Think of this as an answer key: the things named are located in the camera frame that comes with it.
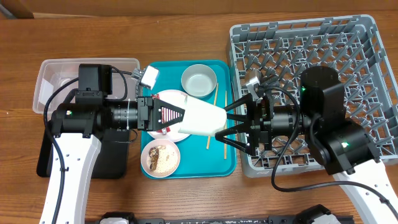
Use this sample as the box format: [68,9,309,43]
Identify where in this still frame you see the large white plate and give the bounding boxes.
[148,90,189,142]

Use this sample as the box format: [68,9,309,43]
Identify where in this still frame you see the brown food scrap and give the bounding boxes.
[149,145,166,171]

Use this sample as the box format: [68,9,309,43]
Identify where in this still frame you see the teal serving tray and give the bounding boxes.
[143,60,237,179]

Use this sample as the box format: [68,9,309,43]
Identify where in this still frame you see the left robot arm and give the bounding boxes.
[40,64,185,223]

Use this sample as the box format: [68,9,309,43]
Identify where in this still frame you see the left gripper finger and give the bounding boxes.
[153,116,183,131]
[152,97,185,116]

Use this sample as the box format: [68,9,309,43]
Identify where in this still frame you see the white cup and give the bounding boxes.
[179,96,227,136]

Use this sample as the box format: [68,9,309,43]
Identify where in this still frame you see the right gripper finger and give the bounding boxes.
[215,123,252,155]
[224,93,252,122]

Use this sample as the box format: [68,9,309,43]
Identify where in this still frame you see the red silver snack wrapper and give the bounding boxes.
[157,126,170,135]

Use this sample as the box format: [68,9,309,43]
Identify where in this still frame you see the clear plastic waste bin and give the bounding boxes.
[32,58,140,115]

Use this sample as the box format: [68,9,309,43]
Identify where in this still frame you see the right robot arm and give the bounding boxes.
[215,66,397,223]

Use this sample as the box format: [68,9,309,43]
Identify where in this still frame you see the grey dishwasher rack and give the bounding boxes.
[228,15,397,165]

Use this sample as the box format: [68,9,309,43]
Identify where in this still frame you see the left wooden chopstick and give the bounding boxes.
[206,83,219,149]

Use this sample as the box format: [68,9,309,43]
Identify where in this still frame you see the black food waste tray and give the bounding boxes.
[36,129,130,179]

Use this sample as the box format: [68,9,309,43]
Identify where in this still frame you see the grey bowl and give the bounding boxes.
[181,64,218,98]

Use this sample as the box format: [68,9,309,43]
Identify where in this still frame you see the small pink bowl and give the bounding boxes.
[141,139,180,179]

